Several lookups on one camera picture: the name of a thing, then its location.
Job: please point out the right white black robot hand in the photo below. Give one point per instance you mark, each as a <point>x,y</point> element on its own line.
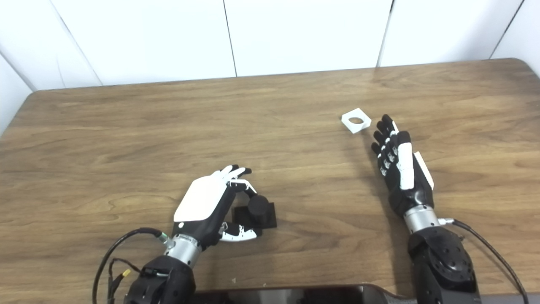
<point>406,169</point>

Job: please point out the black robot torso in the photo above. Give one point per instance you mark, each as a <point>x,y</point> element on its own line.
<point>295,297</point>

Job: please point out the white square piece with hole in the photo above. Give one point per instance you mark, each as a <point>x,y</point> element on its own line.
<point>350,124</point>

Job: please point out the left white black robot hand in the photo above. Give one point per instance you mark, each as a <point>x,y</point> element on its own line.
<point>202,200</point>

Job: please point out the black peg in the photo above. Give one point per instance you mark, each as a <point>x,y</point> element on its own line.
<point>259,211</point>

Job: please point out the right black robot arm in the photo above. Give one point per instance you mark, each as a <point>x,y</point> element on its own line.
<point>443,266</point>

